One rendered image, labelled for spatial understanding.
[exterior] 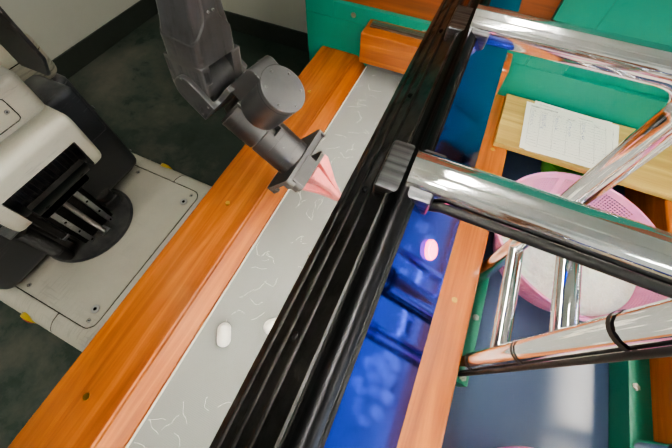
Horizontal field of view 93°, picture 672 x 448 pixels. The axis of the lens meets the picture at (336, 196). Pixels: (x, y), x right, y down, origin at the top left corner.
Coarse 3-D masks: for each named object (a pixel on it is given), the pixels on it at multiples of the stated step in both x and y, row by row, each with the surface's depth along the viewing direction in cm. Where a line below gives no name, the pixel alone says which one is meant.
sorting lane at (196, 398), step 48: (384, 96) 73; (336, 144) 65; (288, 192) 59; (288, 240) 54; (240, 288) 50; (288, 288) 50; (240, 336) 46; (192, 384) 43; (240, 384) 43; (144, 432) 41; (192, 432) 41
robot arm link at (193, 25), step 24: (168, 0) 31; (192, 0) 31; (216, 0) 33; (168, 24) 33; (192, 24) 32; (216, 24) 35; (168, 48) 36; (192, 48) 34; (216, 48) 36; (192, 72) 37; (216, 72) 39; (240, 72) 42; (216, 96) 40
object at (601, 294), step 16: (528, 256) 54; (544, 256) 54; (528, 272) 53; (544, 272) 52; (592, 272) 52; (544, 288) 51; (592, 288) 51; (608, 288) 51; (624, 288) 51; (592, 304) 50; (608, 304) 50; (624, 304) 50
